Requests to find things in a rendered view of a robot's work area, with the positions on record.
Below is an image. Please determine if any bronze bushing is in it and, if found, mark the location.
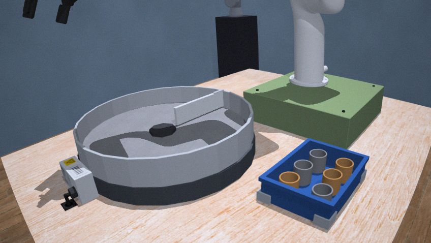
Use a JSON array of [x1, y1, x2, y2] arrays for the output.
[[279, 171, 300, 189], [335, 158, 354, 184], [322, 168, 343, 196]]

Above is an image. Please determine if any blue open-top crate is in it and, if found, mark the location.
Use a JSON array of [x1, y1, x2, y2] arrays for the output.
[[258, 138, 370, 221]]

